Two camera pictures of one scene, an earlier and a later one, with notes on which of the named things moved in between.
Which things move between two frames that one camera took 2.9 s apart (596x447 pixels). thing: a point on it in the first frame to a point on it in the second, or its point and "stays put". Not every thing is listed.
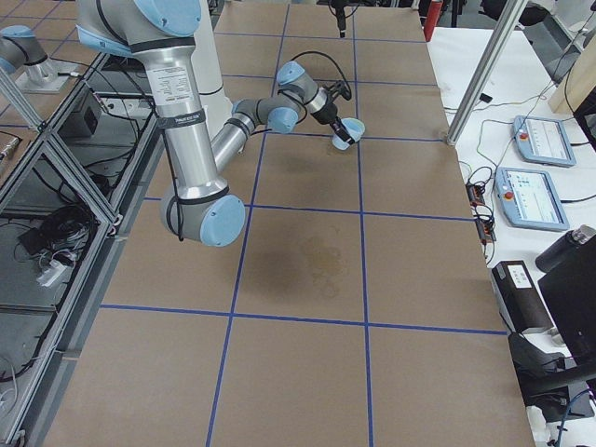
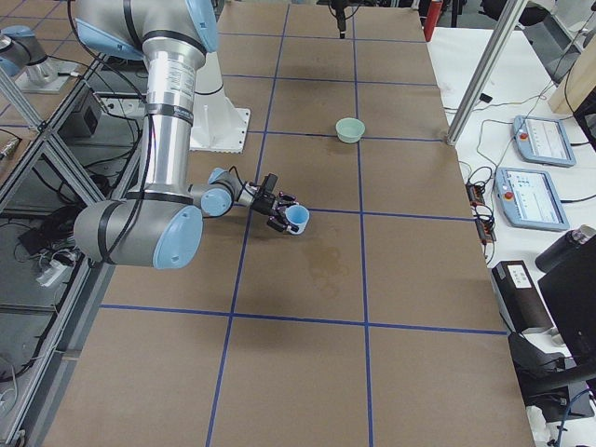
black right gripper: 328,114 to 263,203
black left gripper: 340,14 stays put
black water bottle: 565,247 stays put
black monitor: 570,292 stays put
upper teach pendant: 543,141 stays put
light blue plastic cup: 354,128 to 297,215
